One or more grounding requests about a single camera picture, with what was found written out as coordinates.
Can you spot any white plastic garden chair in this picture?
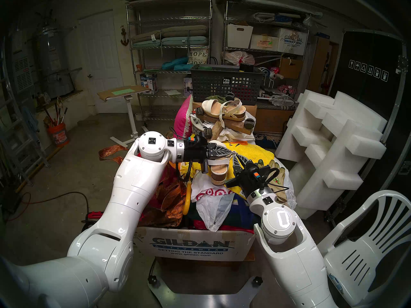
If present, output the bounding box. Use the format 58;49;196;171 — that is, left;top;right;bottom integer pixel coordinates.
316;190;411;308

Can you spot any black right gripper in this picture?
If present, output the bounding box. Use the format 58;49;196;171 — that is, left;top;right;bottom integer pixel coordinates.
224;153;270;197

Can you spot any blue patterned rug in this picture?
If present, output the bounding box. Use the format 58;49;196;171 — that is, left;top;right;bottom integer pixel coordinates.
254;133;283;150

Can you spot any grey metal ladder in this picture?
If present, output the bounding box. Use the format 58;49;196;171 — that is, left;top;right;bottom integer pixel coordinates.
0;70;51;186

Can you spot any long white tube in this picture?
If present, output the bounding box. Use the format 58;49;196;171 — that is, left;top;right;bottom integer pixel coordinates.
244;0;323;19

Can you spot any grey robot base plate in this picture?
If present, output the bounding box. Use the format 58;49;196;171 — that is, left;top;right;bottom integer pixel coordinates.
148;277;262;308

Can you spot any orange plastic bucket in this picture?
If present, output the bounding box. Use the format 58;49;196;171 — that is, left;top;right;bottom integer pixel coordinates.
48;122;69;147

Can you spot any white storage bin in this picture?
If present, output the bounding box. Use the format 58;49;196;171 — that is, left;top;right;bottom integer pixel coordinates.
227;23;254;49

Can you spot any grey water heater tank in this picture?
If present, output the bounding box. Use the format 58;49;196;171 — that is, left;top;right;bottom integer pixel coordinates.
37;25;75;98

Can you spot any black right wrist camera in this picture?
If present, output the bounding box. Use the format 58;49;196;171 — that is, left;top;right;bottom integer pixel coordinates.
250;169;273;183

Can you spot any black plastic mesh basket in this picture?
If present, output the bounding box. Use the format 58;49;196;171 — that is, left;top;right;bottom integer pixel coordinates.
191;64;264;106

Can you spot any beige seat cushion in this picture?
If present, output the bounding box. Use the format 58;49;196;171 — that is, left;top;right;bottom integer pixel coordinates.
131;25;208;44

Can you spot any white foam packing block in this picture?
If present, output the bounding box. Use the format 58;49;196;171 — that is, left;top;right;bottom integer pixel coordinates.
334;91;388;131
275;89;387;219

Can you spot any blue white appliance box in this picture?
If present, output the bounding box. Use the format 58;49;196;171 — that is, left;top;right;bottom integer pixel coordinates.
140;73;159;95

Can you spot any white panel door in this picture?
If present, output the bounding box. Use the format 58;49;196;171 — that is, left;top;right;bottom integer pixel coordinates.
77;10;127;114

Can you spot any brown wooden chest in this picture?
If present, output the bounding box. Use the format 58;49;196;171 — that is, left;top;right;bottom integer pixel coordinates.
255;102;297;133

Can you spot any white overbed rolling table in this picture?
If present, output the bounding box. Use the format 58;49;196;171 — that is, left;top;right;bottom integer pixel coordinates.
97;84;154;148

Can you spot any white plastic sheet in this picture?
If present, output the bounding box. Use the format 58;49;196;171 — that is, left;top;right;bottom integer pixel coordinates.
283;169;297;215

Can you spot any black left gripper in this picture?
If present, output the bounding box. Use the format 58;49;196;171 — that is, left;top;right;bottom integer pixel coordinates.
184;136;234;174

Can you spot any yellow terry towel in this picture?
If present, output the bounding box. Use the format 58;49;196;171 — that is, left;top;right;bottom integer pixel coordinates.
180;141;275;199

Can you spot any brown cardboard box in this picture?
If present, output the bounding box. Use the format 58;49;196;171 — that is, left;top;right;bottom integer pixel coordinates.
279;57;304;80

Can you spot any teal pillow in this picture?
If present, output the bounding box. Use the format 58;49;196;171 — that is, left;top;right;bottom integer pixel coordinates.
161;56;190;71

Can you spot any chrome wire shelving rack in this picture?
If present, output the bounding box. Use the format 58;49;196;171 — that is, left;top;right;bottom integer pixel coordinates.
222;1;309;99
126;0;213;122

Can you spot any pink pillow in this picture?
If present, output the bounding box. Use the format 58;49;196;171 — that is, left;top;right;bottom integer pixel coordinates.
173;94;194;139

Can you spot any brown patterned fabric strap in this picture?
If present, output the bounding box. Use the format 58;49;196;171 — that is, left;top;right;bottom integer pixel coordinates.
98;145;129;165

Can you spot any grey louvred furnace unit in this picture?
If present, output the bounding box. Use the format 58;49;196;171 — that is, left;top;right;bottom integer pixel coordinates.
12;52;35;93

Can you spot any yellow hooked handle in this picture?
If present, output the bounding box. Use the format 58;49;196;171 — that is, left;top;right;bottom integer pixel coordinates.
183;182;192;216

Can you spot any orange black floor cable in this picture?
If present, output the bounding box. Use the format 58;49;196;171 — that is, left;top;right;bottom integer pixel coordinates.
6;191;90;223

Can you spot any white labelled cardboard box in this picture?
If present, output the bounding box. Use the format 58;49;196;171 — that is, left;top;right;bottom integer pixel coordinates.
250;34;280;52

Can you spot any white strap wedge sandal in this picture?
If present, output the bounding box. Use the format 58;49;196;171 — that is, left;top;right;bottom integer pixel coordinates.
201;98;247;128
207;141;233;186

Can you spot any white red-logo plastic bag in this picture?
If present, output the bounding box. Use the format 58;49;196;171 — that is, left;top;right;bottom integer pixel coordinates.
191;174;235;232

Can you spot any red orange patterned fabric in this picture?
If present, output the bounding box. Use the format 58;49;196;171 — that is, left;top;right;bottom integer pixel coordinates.
138;163;188;229

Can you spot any blue fabric bag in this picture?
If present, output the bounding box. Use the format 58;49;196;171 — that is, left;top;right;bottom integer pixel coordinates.
222;195;257;231

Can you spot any white red plastic bag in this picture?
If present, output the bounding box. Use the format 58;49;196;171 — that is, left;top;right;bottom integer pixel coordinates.
224;51;256;66

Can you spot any wooden caster dolly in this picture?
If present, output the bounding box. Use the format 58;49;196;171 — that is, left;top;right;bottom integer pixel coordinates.
194;105;256;141

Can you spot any teal seat cushion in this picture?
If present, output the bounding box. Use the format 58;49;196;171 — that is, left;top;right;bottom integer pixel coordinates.
132;36;209;48

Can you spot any black flight case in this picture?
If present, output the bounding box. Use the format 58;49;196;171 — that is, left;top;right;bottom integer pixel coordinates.
328;28;411;227

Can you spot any white Gildan activewear carton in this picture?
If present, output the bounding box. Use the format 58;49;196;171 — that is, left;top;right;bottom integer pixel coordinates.
135;227;257;262
277;28;309;56

